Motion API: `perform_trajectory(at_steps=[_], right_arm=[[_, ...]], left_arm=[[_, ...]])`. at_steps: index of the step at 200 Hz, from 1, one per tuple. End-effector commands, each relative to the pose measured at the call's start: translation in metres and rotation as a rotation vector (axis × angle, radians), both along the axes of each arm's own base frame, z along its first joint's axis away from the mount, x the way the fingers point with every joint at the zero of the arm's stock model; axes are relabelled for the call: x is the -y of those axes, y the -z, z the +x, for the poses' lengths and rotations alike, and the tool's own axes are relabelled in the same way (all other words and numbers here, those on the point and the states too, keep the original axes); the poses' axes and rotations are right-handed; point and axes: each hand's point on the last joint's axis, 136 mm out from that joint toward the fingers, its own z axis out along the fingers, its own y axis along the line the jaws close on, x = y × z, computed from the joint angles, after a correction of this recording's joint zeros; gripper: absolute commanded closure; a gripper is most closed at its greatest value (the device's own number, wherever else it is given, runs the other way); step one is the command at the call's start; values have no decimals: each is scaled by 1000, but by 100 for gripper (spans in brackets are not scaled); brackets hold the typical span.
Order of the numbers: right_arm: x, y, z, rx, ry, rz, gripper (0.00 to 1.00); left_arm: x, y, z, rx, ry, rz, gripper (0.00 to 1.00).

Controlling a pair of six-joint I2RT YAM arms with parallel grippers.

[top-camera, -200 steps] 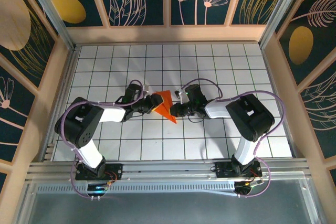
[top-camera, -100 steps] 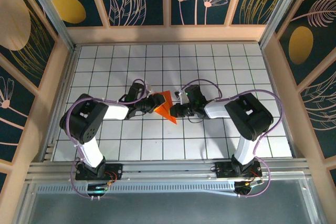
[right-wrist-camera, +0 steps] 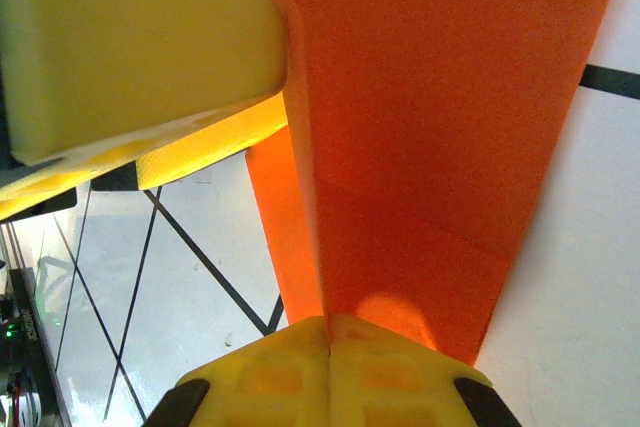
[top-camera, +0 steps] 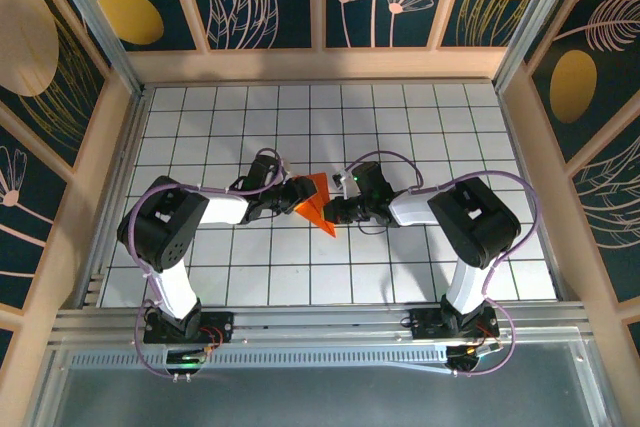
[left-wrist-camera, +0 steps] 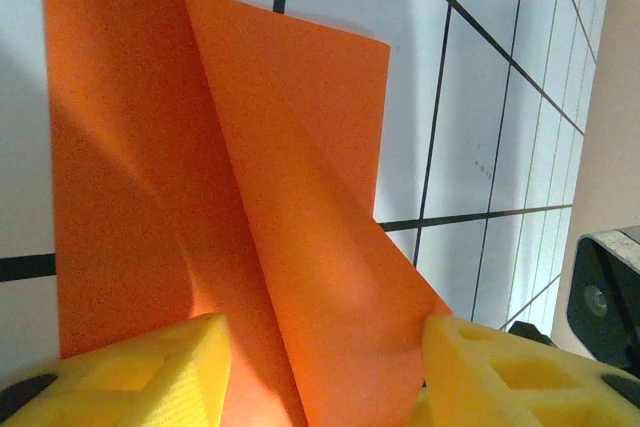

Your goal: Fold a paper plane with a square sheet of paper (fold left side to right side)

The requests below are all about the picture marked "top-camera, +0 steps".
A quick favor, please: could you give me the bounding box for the orange paper sheet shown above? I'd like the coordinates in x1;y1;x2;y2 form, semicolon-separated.
293;172;338;239

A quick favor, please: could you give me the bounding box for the white gridded table mat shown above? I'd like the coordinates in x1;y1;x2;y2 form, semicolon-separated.
97;84;560;308

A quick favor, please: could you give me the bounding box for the small black circuit board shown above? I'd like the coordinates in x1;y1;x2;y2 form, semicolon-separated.
446;341;504;378
166;349;209;379

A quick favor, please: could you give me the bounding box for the grey translucent panel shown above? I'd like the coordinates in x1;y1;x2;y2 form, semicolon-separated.
29;341;614;427

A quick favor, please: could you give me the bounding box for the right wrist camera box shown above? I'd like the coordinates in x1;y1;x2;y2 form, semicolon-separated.
332;161;397;198

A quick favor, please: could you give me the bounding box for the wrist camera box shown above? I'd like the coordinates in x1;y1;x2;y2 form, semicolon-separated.
247;151;290;194
332;161;397;198

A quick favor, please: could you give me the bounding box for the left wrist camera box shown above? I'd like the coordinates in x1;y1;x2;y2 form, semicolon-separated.
247;151;290;194

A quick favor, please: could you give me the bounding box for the aluminium mounting rail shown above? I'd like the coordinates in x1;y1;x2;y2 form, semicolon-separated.
49;300;594;348

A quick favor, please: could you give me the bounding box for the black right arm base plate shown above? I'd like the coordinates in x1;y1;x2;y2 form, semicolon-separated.
408;307;501;341

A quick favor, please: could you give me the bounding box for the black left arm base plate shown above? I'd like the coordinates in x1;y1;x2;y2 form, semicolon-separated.
143;310;236;346

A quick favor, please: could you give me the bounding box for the slotted grey cable duct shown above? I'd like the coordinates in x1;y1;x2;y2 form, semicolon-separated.
69;349;451;369

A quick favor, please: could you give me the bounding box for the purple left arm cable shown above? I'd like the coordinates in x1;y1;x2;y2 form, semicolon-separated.
115;146;291;379

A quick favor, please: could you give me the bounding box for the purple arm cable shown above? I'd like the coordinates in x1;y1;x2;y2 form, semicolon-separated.
344;149;544;378
115;146;291;379

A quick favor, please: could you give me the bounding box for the aluminium side rail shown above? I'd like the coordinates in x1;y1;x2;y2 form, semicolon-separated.
74;86;154;309

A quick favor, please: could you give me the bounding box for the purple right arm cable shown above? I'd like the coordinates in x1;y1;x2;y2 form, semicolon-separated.
344;149;544;378

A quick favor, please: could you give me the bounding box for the aluminium corner post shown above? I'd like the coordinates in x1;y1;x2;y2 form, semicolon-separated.
40;0;147;96
491;0;587;94

